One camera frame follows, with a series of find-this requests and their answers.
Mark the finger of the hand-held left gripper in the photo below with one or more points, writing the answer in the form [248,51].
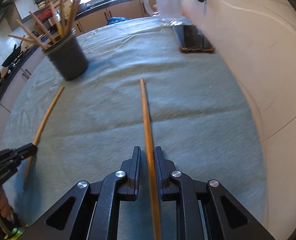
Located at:
[26,151]

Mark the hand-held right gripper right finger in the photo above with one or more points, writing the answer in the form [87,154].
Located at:
[160,170]

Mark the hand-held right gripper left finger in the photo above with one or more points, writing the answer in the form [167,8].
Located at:
[136,170]

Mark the wooden chopstick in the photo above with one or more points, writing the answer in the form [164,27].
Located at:
[148,130]
[46,120]

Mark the dark grey utensil holder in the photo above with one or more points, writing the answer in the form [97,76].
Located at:
[68,60]

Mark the bunch of chopsticks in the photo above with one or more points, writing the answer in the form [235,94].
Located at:
[70,17]

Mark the person's left hand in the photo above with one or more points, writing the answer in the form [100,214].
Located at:
[4,202]

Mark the blue-green table cloth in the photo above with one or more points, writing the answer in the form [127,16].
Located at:
[188,130]

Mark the black wok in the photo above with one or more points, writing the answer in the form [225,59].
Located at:
[11,55]

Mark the black smartphone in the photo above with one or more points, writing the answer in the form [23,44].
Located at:
[190,38]

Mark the red plastic basin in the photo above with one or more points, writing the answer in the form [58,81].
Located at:
[45,15]

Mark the blue plastic bag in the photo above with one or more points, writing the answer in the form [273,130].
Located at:
[116,20]

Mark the clear glass pitcher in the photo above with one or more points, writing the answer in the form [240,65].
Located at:
[168,5]

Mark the stainless steel sink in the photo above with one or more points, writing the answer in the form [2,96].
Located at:
[108,1]

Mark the open wall cabinet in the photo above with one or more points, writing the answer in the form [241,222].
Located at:
[25,6]

